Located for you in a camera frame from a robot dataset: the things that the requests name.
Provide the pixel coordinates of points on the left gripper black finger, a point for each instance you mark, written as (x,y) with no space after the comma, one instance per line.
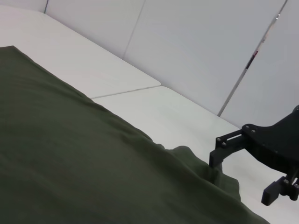
(216,158)
(272,192)

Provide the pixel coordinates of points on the thin grey partition strip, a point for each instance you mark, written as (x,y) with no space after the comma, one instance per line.
(250,61)

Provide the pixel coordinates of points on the dark green shirt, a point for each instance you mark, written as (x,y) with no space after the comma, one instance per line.
(70,151)

